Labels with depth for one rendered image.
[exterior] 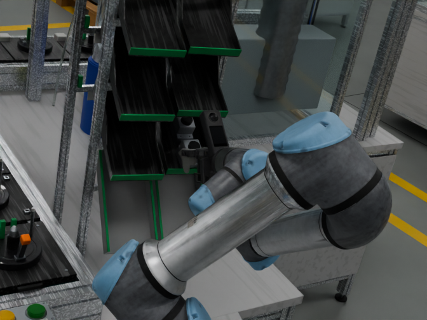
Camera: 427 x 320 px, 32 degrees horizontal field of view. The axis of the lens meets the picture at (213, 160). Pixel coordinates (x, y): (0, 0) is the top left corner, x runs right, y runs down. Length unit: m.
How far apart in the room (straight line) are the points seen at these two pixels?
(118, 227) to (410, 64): 3.96
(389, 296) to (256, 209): 2.64
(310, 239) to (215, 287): 0.73
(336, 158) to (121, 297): 0.45
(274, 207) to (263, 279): 0.92
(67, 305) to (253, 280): 0.57
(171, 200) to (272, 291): 0.39
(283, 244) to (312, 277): 1.95
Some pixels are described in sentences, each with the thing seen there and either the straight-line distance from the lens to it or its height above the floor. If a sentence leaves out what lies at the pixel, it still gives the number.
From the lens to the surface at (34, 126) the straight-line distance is 2.77.
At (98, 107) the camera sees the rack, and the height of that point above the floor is 1.34.
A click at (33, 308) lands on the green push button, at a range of 1.74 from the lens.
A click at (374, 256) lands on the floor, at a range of 4.12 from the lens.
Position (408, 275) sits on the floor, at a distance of 4.06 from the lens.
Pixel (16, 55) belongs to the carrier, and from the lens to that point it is 3.08.
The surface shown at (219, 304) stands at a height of 0.86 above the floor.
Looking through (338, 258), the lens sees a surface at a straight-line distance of 3.45.
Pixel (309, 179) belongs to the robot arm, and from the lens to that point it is 1.21.
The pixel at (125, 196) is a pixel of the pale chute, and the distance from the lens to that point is 1.94.
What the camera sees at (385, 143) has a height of 0.86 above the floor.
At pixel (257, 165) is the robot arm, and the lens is 1.56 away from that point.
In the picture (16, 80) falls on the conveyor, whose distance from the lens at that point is 3.02.
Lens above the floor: 2.08
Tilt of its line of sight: 27 degrees down
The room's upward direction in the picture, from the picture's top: 12 degrees clockwise
